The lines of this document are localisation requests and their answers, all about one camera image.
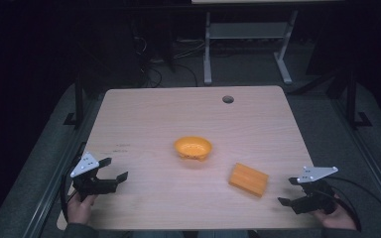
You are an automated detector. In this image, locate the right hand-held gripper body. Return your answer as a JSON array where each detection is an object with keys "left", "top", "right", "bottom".
[{"left": 291, "top": 166, "right": 339, "bottom": 216}]

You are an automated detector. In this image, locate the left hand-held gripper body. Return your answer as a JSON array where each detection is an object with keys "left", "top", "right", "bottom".
[{"left": 69, "top": 151, "right": 119, "bottom": 202}]

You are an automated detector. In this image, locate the orange ribbed block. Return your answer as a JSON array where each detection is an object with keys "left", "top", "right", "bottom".
[{"left": 228, "top": 162, "right": 270, "bottom": 198}]

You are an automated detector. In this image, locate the orange perforated bowl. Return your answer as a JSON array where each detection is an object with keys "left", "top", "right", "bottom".
[{"left": 173, "top": 136, "right": 213, "bottom": 163}]

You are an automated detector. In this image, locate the person's left hand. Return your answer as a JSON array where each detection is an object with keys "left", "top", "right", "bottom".
[{"left": 66, "top": 191, "right": 97, "bottom": 226}]

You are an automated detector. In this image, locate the person's right hand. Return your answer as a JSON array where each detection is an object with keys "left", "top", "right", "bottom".
[{"left": 312, "top": 193, "right": 358, "bottom": 231}]

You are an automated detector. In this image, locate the black metal stand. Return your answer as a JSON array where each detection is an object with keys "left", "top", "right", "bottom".
[
  {"left": 63, "top": 70, "right": 91, "bottom": 129},
  {"left": 344, "top": 69, "right": 373, "bottom": 130}
]

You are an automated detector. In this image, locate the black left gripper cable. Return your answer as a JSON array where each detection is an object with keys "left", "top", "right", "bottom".
[{"left": 60, "top": 142, "right": 87, "bottom": 224}]

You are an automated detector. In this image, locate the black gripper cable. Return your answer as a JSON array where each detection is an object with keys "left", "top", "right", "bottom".
[
  {"left": 323, "top": 176, "right": 381, "bottom": 232},
  {"left": 60, "top": 142, "right": 87, "bottom": 224}
]

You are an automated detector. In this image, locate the aluminium rail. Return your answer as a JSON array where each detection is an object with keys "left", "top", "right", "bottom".
[
  {"left": 21, "top": 97, "right": 104, "bottom": 238},
  {"left": 330, "top": 97, "right": 381, "bottom": 216}
]

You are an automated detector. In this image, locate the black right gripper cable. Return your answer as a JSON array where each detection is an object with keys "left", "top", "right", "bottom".
[{"left": 323, "top": 176, "right": 381, "bottom": 232}]

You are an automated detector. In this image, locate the bundle of floor cables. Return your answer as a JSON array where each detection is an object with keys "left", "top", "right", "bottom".
[{"left": 132, "top": 34, "right": 206, "bottom": 88}]

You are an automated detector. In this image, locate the white metal desk frame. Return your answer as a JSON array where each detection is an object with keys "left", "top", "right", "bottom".
[{"left": 202, "top": 9, "right": 300, "bottom": 86}]

